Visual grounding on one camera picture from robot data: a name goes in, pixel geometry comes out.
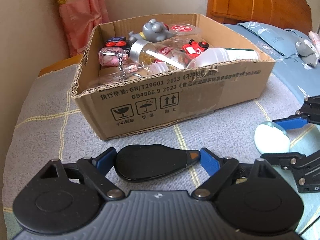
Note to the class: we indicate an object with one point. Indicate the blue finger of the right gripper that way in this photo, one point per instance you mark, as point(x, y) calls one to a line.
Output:
point(291, 123)

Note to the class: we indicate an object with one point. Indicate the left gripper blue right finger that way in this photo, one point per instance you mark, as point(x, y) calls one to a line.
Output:
point(209, 161)

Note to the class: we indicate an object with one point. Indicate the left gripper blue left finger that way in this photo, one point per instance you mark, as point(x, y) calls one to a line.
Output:
point(105, 161)

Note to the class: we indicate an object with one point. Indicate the teal white oval case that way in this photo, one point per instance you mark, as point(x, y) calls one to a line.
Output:
point(269, 137)

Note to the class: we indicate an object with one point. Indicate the black oval case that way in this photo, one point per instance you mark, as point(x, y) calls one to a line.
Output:
point(142, 163)

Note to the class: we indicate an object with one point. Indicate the pink hamster keychain charm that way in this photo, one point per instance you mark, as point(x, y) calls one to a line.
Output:
point(112, 61)

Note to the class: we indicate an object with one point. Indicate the white green medicine bottle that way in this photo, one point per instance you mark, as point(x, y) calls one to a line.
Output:
point(218, 55)

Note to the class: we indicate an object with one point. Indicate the glass jar silver lid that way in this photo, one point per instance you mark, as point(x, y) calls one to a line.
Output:
point(146, 53)

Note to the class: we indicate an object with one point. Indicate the clear box red label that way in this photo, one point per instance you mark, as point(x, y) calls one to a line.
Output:
point(183, 33)

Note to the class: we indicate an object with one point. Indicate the grey shark toy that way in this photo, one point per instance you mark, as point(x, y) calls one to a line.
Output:
point(152, 31)

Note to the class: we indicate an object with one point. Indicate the blue floral bedsheet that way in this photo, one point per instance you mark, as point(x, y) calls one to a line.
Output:
point(301, 79)

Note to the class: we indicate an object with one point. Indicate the grey teal plaid blanket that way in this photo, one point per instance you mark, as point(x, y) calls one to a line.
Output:
point(51, 126)

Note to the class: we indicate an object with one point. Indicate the grey plush toy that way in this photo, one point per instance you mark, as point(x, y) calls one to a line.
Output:
point(307, 51)

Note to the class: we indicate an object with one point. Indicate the blue floral pillow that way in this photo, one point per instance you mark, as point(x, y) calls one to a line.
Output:
point(281, 40)

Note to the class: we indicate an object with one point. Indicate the pink cloth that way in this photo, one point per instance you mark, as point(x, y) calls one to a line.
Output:
point(314, 37)

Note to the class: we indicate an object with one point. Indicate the brown cardboard box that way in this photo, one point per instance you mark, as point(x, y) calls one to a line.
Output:
point(151, 102)

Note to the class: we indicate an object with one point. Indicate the red toy truck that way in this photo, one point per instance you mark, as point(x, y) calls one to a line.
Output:
point(194, 49)

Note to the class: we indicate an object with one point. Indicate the black red toy car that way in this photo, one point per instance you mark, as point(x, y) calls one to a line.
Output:
point(118, 42)

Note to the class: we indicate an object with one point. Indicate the wooden headboard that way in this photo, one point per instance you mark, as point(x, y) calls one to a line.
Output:
point(293, 14)

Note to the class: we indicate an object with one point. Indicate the pink curtain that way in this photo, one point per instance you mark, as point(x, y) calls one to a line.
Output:
point(79, 17)

